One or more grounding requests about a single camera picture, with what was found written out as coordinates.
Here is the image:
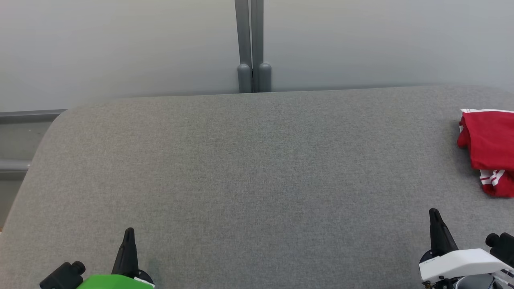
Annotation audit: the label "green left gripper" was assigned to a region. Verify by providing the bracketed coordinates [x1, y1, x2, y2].
[76, 228, 155, 289]

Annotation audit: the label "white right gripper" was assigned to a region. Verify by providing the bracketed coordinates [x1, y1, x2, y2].
[419, 208, 502, 283]

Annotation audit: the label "red shorts with white trim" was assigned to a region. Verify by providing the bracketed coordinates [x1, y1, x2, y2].
[457, 108, 514, 172]

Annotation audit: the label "grey metal floor rail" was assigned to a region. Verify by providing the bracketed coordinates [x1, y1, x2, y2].
[0, 159, 32, 180]

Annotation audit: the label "grey double partition post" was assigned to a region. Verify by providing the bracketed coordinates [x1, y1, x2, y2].
[235, 0, 273, 94]

